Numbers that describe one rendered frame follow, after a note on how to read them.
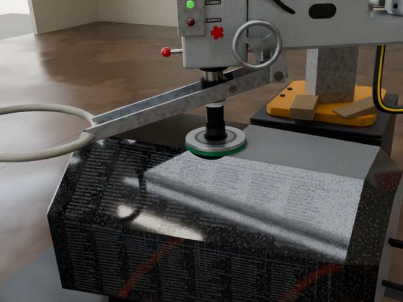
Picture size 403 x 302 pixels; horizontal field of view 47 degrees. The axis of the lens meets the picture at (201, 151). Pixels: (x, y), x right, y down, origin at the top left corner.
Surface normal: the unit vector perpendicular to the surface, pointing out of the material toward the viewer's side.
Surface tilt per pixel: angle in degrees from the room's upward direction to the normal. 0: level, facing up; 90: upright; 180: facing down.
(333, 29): 90
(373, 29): 90
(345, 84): 90
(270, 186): 45
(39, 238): 0
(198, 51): 90
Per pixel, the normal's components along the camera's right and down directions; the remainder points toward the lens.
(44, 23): 0.83, 0.20
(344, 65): 0.05, 0.41
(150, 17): -0.56, 0.36
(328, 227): -0.35, -0.37
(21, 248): -0.04, -0.91
